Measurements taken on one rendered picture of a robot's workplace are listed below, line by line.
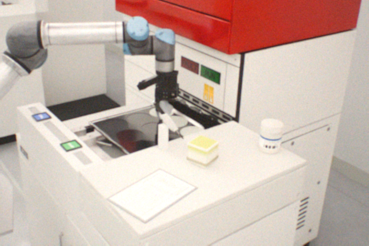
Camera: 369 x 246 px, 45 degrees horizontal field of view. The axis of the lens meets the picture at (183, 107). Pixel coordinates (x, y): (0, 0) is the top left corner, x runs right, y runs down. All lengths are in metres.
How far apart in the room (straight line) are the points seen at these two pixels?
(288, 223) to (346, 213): 1.45
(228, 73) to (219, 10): 0.24
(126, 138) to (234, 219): 0.55
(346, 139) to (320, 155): 1.05
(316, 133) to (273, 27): 0.65
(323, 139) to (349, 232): 0.80
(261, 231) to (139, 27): 0.76
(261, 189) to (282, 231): 0.25
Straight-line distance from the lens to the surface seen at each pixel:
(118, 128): 1.75
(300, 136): 2.05
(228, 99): 1.68
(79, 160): 1.44
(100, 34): 1.54
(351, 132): 3.24
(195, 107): 1.83
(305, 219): 2.42
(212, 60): 1.71
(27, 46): 1.58
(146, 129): 1.74
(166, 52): 1.67
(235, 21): 1.54
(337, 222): 2.90
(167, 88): 1.71
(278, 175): 1.40
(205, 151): 1.34
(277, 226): 1.53
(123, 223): 1.19
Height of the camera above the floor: 1.69
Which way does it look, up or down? 24 degrees down
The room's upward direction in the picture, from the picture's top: 2 degrees clockwise
